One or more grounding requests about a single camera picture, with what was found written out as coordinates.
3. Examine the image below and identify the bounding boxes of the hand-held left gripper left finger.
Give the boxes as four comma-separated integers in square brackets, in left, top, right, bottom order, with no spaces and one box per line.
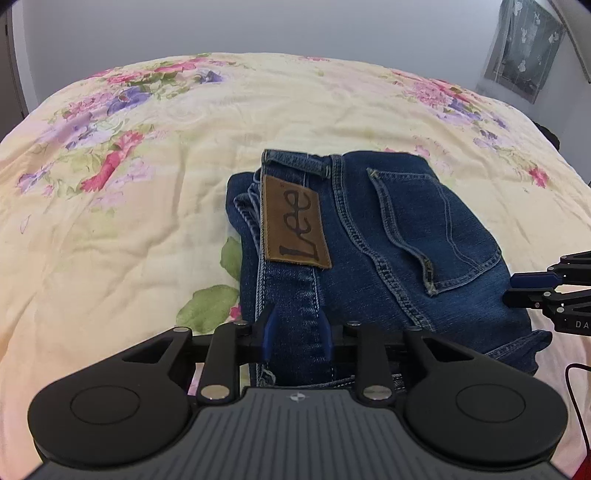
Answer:
[121,305,278,406]

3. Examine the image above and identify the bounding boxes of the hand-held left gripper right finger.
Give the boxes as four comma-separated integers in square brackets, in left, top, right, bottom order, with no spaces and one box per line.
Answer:
[320,314,476,406]

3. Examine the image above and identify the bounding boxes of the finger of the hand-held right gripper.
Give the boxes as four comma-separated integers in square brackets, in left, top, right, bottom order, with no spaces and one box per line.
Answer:
[510,250,591,289]
[503,286,591,319]

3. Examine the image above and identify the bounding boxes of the blue denim pants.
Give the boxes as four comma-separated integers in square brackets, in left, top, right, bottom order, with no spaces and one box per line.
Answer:
[225,148,553,388]

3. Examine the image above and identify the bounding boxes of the dark object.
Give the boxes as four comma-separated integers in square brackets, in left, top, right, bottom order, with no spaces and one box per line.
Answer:
[533,121,562,150]

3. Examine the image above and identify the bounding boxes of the floral yellow blanket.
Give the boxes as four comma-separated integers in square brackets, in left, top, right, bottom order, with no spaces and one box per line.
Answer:
[0,54,591,480]

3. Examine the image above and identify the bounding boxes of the grey wardrobe doors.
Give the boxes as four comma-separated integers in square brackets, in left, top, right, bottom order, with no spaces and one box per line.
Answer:
[0,9,29,121]

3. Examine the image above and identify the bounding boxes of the grey patterned wall hanging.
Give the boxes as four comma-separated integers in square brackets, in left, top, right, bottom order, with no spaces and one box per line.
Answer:
[483,0,567,105]

